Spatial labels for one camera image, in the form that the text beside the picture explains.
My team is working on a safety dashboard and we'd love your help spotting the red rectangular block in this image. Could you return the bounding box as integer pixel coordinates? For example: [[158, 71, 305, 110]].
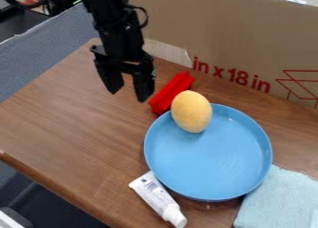
[[150, 72, 195, 114]]

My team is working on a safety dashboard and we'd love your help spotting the grey fabric panel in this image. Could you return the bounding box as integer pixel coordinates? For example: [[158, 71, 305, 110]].
[[0, 4, 98, 102]]

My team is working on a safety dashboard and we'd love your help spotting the cardboard box wall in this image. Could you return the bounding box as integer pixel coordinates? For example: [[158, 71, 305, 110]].
[[133, 0, 318, 109]]

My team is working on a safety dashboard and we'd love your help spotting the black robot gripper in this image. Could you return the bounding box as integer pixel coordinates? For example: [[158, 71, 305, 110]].
[[91, 17, 157, 102]]

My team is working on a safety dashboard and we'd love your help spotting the yellow potato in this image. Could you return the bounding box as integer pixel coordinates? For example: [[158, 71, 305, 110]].
[[171, 90, 213, 133]]

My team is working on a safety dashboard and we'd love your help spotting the light blue towel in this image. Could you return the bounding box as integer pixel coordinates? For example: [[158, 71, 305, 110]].
[[234, 166, 318, 228]]

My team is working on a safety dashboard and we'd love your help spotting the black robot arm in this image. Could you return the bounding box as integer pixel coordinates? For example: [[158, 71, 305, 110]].
[[82, 0, 157, 102]]

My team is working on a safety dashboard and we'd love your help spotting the blue round plate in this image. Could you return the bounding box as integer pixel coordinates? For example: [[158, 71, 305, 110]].
[[145, 104, 274, 202]]

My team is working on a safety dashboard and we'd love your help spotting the white cream tube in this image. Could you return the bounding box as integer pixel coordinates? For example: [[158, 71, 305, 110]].
[[130, 171, 187, 228]]

